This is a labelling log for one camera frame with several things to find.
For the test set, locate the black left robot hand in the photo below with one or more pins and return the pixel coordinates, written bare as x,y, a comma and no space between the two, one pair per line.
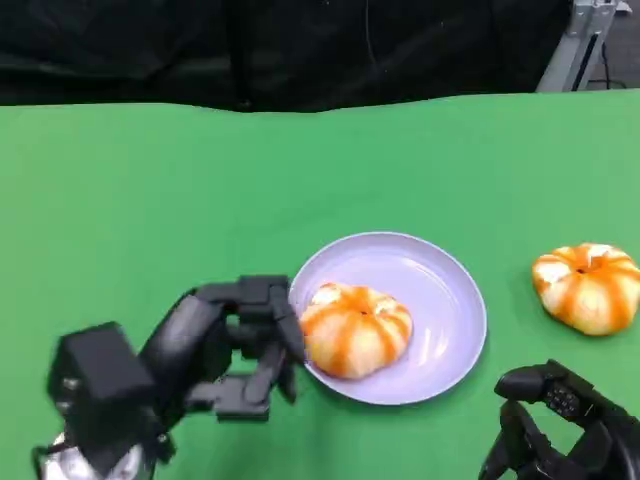
195,340

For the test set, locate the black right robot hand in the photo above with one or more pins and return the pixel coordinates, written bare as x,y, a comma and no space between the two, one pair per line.
617,450

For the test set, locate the orange white toy bread roll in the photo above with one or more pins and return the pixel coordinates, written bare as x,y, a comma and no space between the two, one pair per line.
357,332
587,295

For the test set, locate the green table cloth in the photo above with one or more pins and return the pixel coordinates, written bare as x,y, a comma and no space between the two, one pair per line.
300,175

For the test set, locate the lilac plate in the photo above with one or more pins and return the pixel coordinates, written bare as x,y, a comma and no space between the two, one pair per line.
440,310

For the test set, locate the black backdrop curtain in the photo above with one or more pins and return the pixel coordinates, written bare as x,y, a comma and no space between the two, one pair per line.
250,50

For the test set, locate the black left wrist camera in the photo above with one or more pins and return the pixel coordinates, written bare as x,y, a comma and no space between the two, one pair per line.
100,385

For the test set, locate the grey metal frame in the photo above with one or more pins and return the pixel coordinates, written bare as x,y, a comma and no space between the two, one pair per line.
570,55

